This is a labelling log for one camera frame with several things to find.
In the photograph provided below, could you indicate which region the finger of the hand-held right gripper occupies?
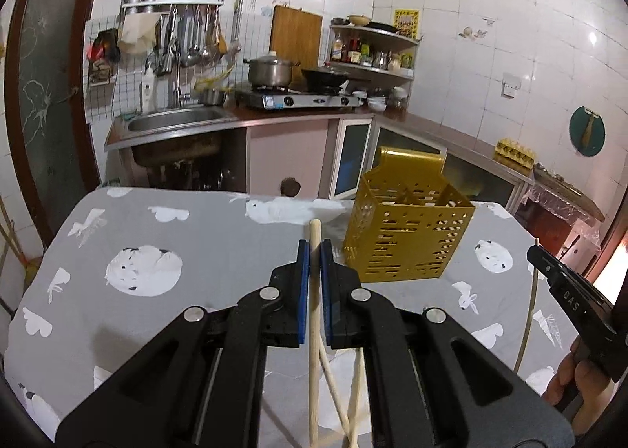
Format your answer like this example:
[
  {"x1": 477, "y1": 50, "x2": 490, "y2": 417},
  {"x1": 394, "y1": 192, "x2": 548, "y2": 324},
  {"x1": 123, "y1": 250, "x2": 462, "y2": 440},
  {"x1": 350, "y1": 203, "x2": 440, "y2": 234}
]
[{"x1": 526, "y1": 244, "x2": 618, "y2": 346}]

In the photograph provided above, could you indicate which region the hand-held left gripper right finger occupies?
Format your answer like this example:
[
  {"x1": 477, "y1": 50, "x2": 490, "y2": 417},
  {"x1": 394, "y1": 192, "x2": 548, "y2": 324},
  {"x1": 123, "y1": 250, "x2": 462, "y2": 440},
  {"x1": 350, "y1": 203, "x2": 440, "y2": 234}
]
[{"x1": 320, "y1": 239, "x2": 576, "y2": 448}]

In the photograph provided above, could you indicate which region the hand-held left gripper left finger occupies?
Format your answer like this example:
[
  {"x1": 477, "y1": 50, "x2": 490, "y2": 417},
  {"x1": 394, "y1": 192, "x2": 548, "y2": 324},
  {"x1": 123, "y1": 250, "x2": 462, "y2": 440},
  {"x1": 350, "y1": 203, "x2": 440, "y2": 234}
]
[{"x1": 55, "y1": 239, "x2": 311, "y2": 448}]

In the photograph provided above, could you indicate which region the wooden chopstick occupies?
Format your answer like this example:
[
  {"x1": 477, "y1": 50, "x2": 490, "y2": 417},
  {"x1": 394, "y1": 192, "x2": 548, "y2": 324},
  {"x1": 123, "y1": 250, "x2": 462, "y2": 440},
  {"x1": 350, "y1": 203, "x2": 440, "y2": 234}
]
[
  {"x1": 307, "y1": 219, "x2": 323, "y2": 448},
  {"x1": 319, "y1": 352, "x2": 358, "y2": 448},
  {"x1": 515, "y1": 238, "x2": 541, "y2": 373},
  {"x1": 342, "y1": 350, "x2": 367, "y2": 436}
]

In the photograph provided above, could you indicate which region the golden perforated cutlery holder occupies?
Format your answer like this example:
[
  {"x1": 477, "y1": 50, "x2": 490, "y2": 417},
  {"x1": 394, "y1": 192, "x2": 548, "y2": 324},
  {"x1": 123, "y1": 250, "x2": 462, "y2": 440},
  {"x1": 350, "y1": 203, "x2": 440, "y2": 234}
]
[{"x1": 342, "y1": 146, "x2": 476, "y2": 283}]

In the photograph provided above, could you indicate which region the person's right hand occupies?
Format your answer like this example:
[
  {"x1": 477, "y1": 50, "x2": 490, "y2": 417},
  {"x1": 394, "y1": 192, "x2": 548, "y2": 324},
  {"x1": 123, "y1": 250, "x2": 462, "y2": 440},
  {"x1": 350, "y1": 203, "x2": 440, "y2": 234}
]
[{"x1": 542, "y1": 354, "x2": 615, "y2": 436}]

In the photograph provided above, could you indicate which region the wooden side table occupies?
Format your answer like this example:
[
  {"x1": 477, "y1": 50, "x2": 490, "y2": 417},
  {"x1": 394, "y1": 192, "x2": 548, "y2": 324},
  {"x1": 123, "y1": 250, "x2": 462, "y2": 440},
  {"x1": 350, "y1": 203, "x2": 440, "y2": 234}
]
[{"x1": 517, "y1": 164, "x2": 608, "y2": 260}]

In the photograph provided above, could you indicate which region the grey printed tablecloth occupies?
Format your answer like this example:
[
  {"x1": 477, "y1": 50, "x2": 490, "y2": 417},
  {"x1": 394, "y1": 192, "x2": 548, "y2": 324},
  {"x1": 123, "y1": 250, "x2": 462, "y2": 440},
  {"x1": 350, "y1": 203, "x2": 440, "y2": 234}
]
[{"x1": 7, "y1": 187, "x2": 590, "y2": 448}]

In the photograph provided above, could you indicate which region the kitchen counter cabinet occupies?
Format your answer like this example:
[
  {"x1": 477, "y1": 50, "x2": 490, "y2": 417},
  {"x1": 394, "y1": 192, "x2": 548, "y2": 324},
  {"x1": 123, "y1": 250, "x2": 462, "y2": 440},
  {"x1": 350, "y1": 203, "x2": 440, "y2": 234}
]
[{"x1": 103, "y1": 107, "x2": 535, "y2": 213}]

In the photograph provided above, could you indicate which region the yellow egg carton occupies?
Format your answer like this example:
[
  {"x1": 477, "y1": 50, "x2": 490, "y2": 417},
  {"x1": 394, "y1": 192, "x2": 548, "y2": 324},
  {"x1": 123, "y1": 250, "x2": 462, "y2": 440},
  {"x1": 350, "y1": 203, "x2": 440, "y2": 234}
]
[{"x1": 493, "y1": 137, "x2": 535, "y2": 169}]

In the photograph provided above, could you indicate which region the green round board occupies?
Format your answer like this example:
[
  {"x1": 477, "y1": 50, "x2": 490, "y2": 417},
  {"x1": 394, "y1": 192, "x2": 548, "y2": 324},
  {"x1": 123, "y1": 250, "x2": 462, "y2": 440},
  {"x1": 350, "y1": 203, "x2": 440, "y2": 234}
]
[{"x1": 569, "y1": 106, "x2": 606, "y2": 157}]

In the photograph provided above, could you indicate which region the steel gas stove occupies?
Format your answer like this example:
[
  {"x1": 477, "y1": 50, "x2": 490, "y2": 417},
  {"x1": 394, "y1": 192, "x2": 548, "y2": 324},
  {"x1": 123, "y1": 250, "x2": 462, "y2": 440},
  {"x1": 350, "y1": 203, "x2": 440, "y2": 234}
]
[{"x1": 234, "y1": 85, "x2": 364, "y2": 110}]

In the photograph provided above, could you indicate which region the steel sink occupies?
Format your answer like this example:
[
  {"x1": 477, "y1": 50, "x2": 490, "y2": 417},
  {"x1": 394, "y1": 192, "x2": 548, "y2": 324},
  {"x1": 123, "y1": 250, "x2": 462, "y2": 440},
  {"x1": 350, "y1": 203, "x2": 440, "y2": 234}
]
[{"x1": 125, "y1": 106, "x2": 239, "y2": 136}]

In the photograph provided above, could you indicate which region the black wok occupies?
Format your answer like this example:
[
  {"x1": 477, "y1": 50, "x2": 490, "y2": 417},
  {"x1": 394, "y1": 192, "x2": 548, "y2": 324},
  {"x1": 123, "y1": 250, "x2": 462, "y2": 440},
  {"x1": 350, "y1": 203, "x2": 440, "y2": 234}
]
[{"x1": 300, "y1": 66, "x2": 351, "y2": 92}]

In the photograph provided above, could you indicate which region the small steel saucepan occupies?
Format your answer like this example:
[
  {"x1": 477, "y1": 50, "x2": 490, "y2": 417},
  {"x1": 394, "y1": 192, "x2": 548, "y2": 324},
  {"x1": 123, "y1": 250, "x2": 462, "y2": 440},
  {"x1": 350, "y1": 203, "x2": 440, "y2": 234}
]
[{"x1": 199, "y1": 85, "x2": 229, "y2": 106}]

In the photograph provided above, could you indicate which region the steel pot with lid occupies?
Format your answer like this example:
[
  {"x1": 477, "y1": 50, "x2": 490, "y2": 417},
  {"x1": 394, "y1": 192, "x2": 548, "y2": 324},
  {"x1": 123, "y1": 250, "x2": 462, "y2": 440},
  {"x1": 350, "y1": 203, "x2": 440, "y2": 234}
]
[{"x1": 244, "y1": 51, "x2": 301, "y2": 88}]

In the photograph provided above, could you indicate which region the steel faucet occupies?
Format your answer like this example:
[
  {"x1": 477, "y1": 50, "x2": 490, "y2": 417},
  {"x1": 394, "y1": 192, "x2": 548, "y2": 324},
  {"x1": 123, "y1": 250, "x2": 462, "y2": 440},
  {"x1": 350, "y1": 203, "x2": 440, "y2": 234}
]
[{"x1": 167, "y1": 38, "x2": 192, "y2": 109}]

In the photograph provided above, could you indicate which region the white bottle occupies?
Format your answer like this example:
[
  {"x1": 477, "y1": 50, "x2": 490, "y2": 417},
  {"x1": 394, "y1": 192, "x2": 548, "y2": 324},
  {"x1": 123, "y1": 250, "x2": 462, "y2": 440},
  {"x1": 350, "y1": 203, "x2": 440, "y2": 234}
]
[{"x1": 141, "y1": 66, "x2": 156, "y2": 114}]

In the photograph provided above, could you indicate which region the rectangular wooden cutting board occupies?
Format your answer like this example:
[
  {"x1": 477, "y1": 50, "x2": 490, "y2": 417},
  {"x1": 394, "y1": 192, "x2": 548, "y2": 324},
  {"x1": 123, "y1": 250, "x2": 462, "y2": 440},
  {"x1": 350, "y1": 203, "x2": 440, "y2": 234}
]
[{"x1": 270, "y1": 5, "x2": 323, "y2": 86}]

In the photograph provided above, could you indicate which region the metal corner shelf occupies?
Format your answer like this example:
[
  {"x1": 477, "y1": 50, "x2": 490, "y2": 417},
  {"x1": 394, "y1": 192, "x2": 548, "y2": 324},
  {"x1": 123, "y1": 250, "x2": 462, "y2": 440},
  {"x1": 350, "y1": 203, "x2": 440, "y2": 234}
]
[{"x1": 326, "y1": 24, "x2": 423, "y2": 83}]

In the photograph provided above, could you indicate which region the row of hanging metal ladles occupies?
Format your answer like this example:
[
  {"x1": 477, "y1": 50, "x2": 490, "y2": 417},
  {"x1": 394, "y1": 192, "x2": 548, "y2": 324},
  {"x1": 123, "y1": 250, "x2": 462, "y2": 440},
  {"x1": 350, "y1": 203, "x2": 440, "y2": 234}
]
[{"x1": 157, "y1": 4, "x2": 229, "y2": 75}]

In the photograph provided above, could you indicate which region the broom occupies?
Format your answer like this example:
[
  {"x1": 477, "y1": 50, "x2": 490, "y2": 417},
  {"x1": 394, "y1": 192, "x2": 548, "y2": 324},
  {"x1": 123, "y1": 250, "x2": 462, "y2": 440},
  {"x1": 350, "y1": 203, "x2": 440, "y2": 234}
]
[{"x1": 0, "y1": 195, "x2": 44, "y2": 294}]

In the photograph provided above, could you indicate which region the white hanging cloth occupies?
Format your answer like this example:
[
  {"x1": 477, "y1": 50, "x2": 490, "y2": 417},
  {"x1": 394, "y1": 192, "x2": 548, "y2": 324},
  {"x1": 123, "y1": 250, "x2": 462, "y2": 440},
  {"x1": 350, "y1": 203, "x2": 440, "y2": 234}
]
[{"x1": 118, "y1": 14, "x2": 160, "y2": 54}]

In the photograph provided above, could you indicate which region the red and black hanging item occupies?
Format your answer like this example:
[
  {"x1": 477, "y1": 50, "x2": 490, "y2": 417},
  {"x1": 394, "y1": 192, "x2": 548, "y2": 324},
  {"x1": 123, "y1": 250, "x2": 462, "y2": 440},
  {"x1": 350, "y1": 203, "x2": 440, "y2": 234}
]
[{"x1": 91, "y1": 29, "x2": 121, "y2": 64}]

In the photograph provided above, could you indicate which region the brown door with frosted glass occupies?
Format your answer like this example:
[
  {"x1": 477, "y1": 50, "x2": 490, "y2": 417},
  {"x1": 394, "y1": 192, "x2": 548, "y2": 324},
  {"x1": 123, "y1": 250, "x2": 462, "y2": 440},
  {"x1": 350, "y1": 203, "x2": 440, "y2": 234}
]
[{"x1": 5, "y1": 0, "x2": 111, "y2": 248}]

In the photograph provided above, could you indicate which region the yellow hose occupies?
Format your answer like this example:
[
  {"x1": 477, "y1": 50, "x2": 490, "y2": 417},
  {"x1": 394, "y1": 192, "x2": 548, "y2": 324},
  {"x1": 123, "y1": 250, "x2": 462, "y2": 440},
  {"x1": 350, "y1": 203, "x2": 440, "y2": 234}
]
[{"x1": 194, "y1": 69, "x2": 234, "y2": 92}]

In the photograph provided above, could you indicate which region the yellow wall poster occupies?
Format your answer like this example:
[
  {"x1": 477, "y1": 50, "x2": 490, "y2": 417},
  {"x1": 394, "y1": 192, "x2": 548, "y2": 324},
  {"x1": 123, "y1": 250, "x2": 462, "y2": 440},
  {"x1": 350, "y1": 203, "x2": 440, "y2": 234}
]
[{"x1": 392, "y1": 8, "x2": 421, "y2": 40}]

